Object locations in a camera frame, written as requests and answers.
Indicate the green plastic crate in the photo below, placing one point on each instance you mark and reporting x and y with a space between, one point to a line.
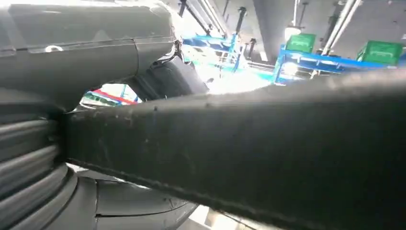
301 43
380 52

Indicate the black plastic plate frame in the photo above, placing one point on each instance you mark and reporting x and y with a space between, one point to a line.
253 152

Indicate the red barrier belt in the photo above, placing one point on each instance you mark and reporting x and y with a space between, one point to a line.
114 96

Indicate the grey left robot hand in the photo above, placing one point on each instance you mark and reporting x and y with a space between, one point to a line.
79 54

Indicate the blue metal storage rack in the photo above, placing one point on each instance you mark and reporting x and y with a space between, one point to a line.
212 43
323 62

